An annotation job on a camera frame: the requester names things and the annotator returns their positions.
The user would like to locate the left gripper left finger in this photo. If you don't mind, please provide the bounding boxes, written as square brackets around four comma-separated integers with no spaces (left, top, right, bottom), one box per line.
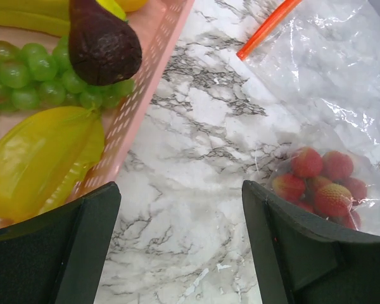
[0,182,121,304]

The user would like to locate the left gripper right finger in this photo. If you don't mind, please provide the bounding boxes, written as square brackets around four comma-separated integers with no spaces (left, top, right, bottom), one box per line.
[242,180,380,304]

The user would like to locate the fake red strawberries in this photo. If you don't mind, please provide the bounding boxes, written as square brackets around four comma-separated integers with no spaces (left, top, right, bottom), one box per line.
[269,146,367,231]

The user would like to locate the fake yellow starfruit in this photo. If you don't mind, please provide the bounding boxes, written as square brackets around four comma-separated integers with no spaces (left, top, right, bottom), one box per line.
[0,106,105,223]

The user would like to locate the fake green grapes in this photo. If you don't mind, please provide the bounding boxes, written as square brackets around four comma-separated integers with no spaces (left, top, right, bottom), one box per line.
[0,37,135,113]

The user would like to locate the zip bag with yellow fruit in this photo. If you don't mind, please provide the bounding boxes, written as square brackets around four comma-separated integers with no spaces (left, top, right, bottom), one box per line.
[237,1,380,164]

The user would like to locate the fake dark eggplant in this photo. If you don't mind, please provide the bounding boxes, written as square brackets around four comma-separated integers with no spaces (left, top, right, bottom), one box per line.
[68,0,143,86]

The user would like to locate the zip bag with red fruit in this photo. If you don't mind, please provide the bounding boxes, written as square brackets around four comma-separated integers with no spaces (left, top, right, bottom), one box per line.
[267,125,380,236]

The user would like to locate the fake banana bunch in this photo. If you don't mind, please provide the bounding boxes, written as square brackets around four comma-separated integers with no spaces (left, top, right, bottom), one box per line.
[0,1,132,37]

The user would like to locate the fake yellow mango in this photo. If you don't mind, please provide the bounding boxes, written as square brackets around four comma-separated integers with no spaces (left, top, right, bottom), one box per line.
[116,0,148,13]

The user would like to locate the pink plastic basket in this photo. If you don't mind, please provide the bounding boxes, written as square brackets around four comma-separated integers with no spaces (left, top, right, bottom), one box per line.
[0,1,193,199]

